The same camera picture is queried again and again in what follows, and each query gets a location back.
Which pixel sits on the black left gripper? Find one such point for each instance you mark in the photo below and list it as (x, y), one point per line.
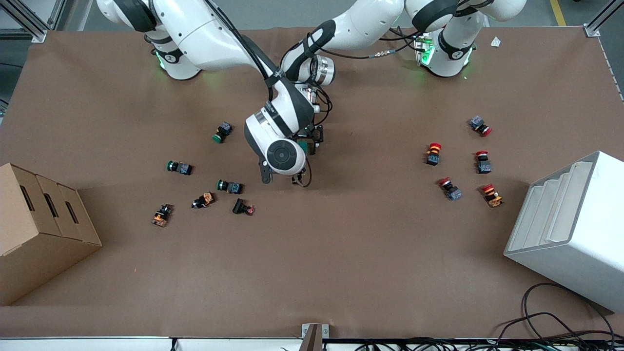
(317, 133)

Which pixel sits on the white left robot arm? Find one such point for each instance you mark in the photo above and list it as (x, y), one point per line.
(370, 24)

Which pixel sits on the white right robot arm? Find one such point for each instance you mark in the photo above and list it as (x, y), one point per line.
(204, 34)

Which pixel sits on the green push button blue body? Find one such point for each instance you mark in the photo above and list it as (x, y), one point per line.
(230, 186)
(180, 167)
(223, 131)

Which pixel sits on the black push button red terminal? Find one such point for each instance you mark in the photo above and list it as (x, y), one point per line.
(241, 206)

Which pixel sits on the black push button orange body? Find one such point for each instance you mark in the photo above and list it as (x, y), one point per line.
(162, 215)
(204, 200)

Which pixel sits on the red mushroom button orange body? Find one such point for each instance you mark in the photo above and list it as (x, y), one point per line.
(491, 195)
(433, 154)

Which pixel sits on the red mushroom button blue body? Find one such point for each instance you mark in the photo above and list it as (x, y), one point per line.
(479, 125)
(483, 163)
(451, 189)

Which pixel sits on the small white paper tag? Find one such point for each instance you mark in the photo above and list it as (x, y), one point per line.
(495, 42)

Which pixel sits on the brown cardboard box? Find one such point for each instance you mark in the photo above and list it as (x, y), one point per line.
(34, 234)

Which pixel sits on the white plastic sorting bin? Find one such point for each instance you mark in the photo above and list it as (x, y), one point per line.
(580, 243)

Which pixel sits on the grey metal camera bracket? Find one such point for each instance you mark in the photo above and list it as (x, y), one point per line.
(315, 334)

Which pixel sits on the white table edge rail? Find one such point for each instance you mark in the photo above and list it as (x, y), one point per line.
(97, 343)

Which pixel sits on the aluminium frame profile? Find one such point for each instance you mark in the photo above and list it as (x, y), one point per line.
(27, 22)
(602, 17)

